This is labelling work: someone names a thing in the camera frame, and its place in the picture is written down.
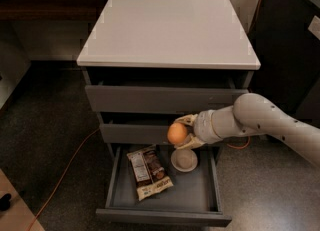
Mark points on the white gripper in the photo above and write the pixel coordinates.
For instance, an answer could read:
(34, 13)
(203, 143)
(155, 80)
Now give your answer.
(203, 127)

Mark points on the orange fruit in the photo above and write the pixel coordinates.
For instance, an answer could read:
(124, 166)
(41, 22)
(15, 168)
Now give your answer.
(177, 133)

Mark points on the grey bottom drawer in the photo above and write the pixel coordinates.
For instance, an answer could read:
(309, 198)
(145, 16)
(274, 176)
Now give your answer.
(193, 200)

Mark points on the grey drawer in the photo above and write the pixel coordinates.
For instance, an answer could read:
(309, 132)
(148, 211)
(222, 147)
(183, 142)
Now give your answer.
(193, 200)
(136, 131)
(159, 100)

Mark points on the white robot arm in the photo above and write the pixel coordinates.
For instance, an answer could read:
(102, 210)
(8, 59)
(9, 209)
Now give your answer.
(251, 115)

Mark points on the grey middle drawer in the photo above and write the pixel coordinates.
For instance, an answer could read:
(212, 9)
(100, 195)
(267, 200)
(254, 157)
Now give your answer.
(136, 131)

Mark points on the grey drawer cabinet white top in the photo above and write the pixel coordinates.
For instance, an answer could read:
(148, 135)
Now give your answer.
(167, 43)

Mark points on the grey top drawer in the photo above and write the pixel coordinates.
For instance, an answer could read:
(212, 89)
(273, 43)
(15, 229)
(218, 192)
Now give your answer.
(159, 100)

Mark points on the white bowl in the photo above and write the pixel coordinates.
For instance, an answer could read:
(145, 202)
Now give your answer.
(184, 160)

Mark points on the brown snack bag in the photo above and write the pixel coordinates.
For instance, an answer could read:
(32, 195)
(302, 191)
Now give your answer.
(150, 176)

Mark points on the light wooden board corner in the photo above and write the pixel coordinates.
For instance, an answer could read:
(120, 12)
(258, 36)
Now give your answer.
(18, 217)

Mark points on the black object on wooden board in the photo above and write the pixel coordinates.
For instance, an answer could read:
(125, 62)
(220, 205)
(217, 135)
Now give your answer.
(5, 202)

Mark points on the white wall cabinet at left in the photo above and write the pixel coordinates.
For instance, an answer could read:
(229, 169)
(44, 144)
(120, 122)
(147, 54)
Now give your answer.
(14, 62)

